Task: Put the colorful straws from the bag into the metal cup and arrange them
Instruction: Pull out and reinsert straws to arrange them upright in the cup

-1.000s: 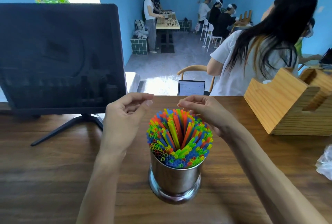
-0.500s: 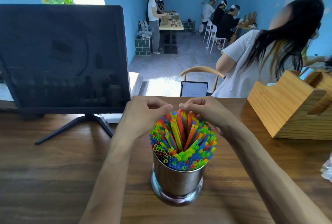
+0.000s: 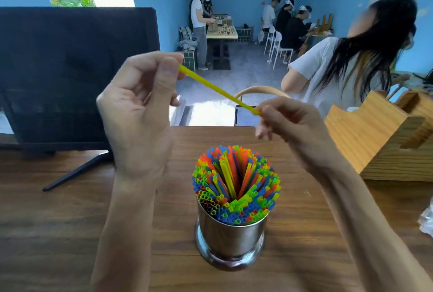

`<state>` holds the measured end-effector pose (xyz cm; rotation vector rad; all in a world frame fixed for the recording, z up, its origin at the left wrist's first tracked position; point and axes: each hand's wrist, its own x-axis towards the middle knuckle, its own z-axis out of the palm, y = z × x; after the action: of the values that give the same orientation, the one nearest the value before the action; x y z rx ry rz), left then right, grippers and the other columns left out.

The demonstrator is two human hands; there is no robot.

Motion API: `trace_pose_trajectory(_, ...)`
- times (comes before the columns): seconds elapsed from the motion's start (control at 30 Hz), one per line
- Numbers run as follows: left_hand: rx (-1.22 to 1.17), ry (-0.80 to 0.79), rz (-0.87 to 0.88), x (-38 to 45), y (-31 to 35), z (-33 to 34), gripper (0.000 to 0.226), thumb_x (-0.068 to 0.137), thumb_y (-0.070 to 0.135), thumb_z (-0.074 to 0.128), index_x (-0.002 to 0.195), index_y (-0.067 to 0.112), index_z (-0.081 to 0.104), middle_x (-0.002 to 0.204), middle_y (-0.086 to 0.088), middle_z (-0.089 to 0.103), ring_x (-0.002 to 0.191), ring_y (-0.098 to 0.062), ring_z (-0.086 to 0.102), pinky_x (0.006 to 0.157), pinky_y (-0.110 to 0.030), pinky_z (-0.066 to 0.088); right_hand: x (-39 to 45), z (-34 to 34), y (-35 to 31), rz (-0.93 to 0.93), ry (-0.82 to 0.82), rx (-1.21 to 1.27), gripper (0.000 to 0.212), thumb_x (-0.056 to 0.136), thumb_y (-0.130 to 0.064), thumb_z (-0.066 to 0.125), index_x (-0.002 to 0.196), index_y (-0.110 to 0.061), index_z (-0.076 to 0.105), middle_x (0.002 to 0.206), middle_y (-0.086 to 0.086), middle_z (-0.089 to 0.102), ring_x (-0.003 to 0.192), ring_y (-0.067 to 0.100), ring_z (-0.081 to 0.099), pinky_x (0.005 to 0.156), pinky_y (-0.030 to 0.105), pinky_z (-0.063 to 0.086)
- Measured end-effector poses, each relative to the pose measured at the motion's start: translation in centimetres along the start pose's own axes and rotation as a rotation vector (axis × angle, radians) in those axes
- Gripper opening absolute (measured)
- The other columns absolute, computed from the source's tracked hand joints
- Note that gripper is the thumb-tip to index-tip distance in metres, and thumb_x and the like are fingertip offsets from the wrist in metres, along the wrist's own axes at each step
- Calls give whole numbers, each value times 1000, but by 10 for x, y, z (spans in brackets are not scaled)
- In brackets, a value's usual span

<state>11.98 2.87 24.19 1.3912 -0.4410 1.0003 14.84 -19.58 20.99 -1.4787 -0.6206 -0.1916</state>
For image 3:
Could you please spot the white chair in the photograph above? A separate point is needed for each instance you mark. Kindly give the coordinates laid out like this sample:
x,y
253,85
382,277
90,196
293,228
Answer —
x,y
269,36
280,51

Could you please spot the curved wooden chair back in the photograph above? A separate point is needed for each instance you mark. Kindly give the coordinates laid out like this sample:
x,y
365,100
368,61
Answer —
x,y
260,89

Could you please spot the pile of wooden blocks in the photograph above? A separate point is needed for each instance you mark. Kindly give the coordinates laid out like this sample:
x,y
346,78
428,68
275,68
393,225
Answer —
x,y
223,26

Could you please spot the black monitor stand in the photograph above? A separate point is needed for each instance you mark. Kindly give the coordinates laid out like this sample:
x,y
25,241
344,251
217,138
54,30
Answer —
x,y
77,170

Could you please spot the light wooden table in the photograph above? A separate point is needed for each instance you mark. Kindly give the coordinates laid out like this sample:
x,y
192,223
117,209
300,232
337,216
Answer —
x,y
221,36

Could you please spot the yellow drinking straw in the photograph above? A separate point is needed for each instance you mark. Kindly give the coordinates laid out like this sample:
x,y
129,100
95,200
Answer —
x,y
216,89

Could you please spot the wooden holder box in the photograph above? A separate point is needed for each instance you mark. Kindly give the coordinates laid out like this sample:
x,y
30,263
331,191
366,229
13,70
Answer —
x,y
372,139

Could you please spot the green tiled crate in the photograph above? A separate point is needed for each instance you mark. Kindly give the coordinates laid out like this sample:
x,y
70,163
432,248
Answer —
x,y
188,61

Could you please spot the grey bag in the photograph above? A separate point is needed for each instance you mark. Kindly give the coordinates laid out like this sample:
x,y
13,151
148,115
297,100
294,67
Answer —
x,y
185,33

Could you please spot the clear plastic wrap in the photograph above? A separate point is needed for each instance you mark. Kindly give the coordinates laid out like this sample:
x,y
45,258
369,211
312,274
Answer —
x,y
427,217

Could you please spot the person's left thumb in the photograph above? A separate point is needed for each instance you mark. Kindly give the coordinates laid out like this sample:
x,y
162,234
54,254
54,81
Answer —
x,y
164,88

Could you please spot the tablet with dark frame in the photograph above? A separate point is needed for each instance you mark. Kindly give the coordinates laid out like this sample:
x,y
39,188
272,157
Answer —
x,y
245,117

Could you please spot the person's right hand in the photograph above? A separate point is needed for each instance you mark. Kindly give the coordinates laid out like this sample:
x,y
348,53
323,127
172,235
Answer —
x,y
301,129

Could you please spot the steel straw cup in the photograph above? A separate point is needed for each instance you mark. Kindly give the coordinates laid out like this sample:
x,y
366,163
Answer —
x,y
230,237

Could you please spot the bundle of colourful straws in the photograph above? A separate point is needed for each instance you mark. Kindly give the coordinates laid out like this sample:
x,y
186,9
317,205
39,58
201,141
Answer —
x,y
236,185

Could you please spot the person's left forearm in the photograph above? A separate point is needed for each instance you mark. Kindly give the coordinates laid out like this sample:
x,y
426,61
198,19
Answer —
x,y
125,234

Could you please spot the tiled low bench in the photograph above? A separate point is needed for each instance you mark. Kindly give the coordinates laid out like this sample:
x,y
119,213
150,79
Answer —
x,y
244,34

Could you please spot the person's left hand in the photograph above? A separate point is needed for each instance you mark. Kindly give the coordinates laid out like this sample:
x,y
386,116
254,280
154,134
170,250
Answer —
x,y
135,126

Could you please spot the black monitor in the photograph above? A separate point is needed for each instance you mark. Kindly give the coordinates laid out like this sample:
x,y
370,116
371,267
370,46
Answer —
x,y
61,75

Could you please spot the wooden stand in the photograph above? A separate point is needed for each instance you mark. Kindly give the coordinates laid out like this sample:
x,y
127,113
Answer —
x,y
325,24

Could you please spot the person's right forearm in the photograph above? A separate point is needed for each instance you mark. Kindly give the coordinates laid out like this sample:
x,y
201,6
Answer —
x,y
365,231

